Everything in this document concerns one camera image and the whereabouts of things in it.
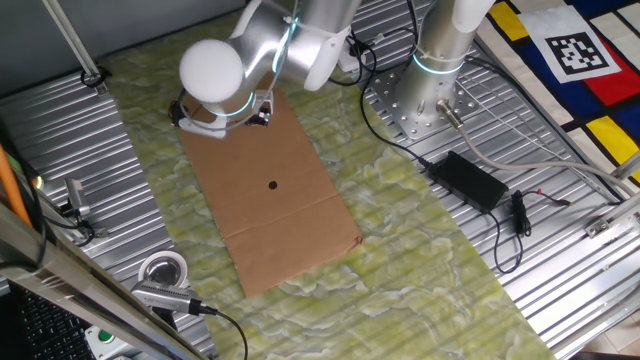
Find green marble pattern mat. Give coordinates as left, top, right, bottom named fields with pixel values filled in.
left=99, top=9, right=559, bottom=360

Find orange cable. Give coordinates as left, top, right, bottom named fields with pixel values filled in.
left=0, top=144, right=32, bottom=229

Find black keyboard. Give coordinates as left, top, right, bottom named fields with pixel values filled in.
left=0, top=284, right=96, bottom=360

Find white plastic wrist bracket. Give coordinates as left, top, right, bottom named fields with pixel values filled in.
left=257, top=89, right=275, bottom=116

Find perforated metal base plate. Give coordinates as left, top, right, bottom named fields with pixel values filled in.
left=367, top=64, right=481, bottom=141

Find black cable with round plug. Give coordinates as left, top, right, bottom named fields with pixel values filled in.
left=168, top=99, right=184, bottom=128

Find black power adapter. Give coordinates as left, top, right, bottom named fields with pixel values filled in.
left=427, top=150, right=510, bottom=215

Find brown cardboard sheet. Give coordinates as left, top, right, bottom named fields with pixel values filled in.
left=175, top=74, right=364, bottom=300

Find grey box green button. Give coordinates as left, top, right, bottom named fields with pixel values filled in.
left=83, top=324, right=146, bottom=360

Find grey metal clamp tool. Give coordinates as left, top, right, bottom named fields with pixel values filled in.
left=58, top=177, right=110, bottom=240

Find silver metal frame bar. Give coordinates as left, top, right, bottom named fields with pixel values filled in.
left=0, top=199, right=211, bottom=360

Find colourful block pattern cloth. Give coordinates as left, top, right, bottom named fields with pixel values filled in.
left=474, top=0, right=640, bottom=184

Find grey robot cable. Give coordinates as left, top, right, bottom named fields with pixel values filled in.
left=435, top=98, right=640, bottom=197

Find black camera cable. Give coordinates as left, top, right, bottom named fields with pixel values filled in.
left=197, top=304, right=250, bottom=360

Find large round steel bowl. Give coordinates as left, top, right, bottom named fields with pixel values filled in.
left=138, top=249, right=190, bottom=290

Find silver depth camera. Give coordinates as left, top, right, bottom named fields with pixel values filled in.
left=130, top=278, right=204, bottom=331

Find black connector with red wire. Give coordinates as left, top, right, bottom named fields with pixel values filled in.
left=509, top=188, right=574, bottom=237

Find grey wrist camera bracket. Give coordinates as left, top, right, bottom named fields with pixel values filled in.
left=177, top=102, right=229, bottom=140

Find black adapter mains cable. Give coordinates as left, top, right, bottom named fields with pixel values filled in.
left=327, top=34, right=437, bottom=171

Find silver slanted support pole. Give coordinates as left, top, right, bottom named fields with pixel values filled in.
left=42, top=0, right=109, bottom=96

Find aluminium frame profile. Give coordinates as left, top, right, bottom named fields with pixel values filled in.
left=582, top=149, right=640, bottom=240

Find thin black adapter cable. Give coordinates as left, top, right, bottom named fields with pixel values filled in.
left=487, top=192, right=531, bottom=275

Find white fiducial tag sheet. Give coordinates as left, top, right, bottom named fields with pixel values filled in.
left=517, top=4, right=621, bottom=84

